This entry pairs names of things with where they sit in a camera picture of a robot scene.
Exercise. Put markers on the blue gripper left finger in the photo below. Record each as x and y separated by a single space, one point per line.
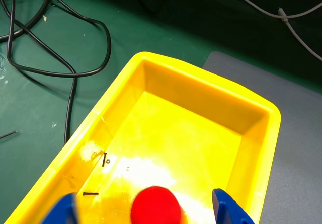
66 210

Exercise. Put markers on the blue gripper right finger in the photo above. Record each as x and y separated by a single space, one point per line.
229 209

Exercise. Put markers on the red ball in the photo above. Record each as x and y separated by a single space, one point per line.
156 206

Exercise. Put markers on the yellow plastic bin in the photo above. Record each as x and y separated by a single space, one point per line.
191 123

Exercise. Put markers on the black screw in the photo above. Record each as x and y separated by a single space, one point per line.
104 159
90 193

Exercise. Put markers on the thin metal rod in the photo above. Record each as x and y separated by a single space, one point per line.
8 135

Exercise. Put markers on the grey mat with lettering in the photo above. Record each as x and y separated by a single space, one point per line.
296 133

